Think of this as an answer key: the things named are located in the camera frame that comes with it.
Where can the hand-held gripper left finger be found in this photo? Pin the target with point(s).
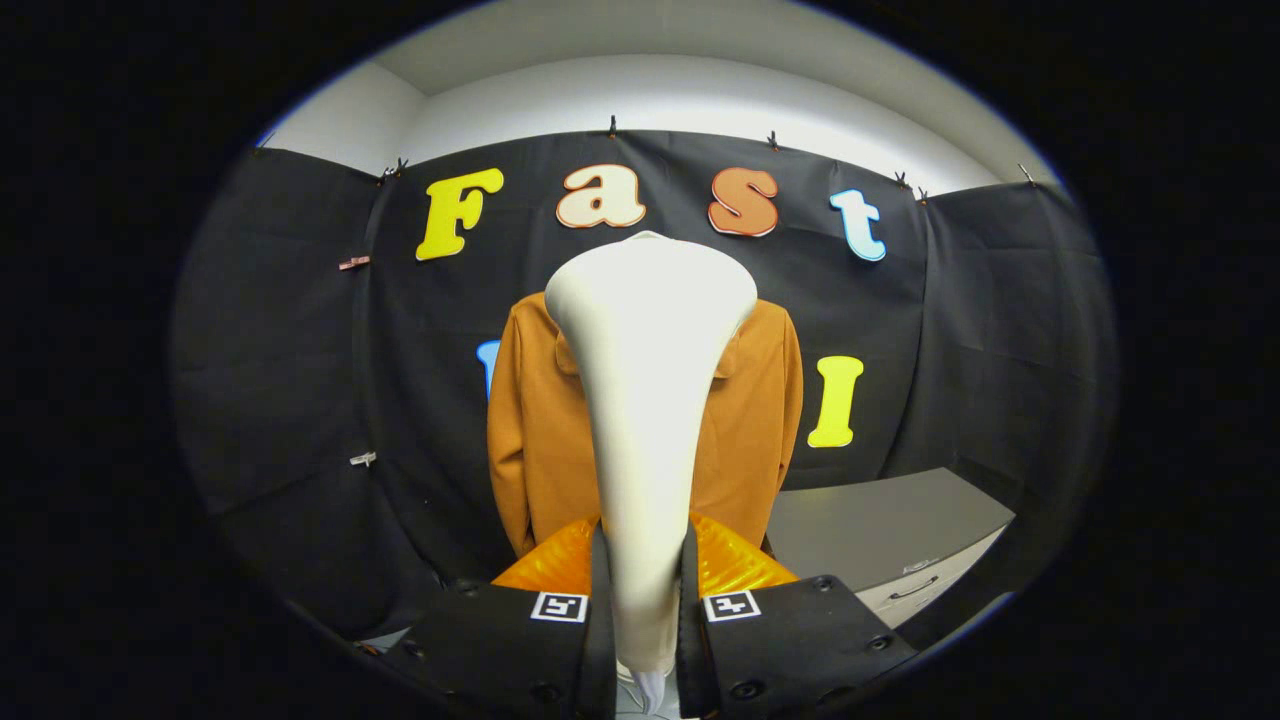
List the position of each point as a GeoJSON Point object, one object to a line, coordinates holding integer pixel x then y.
{"type": "Point", "coordinates": [510, 650]}

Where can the black backdrop cloth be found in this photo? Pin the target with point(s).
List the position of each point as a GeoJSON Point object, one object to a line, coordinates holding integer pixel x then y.
{"type": "Point", "coordinates": [1000, 350]}

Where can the pink clip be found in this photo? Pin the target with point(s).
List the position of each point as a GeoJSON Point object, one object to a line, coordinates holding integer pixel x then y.
{"type": "Point", "coordinates": [353, 263]}

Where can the grey cabinet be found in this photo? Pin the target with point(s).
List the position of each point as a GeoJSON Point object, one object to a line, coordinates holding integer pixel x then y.
{"type": "Point", "coordinates": [880, 520]}

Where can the orange button-up shirt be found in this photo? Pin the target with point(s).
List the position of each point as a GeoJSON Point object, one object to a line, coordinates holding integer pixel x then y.
{"type": "Point", "coordinates": [540, 440]}

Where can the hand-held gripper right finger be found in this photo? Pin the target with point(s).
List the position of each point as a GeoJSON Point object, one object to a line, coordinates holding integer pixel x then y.
{"type": "Point", "coordinates": [790, 650]}

